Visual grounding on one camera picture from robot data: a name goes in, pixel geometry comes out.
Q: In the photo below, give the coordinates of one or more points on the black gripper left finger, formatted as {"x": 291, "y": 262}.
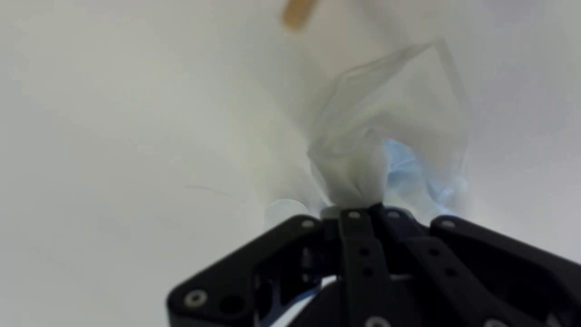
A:
{"x": 258, "y": 282}

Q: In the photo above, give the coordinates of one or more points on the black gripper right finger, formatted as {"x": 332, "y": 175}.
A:
{"x": 474, "y": 276}

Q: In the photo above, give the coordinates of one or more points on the tall wooden bottle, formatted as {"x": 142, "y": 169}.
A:
{"x": 296, "y": 13}

